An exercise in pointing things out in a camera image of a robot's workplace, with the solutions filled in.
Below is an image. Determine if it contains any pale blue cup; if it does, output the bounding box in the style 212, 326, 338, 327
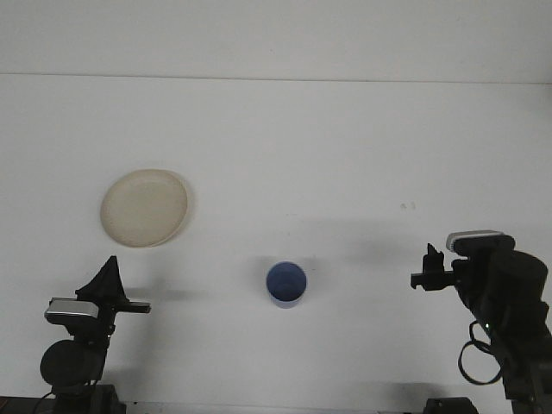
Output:
265, 260, 309, 311

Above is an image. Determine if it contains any pale round plate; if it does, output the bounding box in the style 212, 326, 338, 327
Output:
99, 168, 195, 249

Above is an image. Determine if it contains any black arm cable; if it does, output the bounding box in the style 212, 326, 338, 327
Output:
457, 321, 505, 386

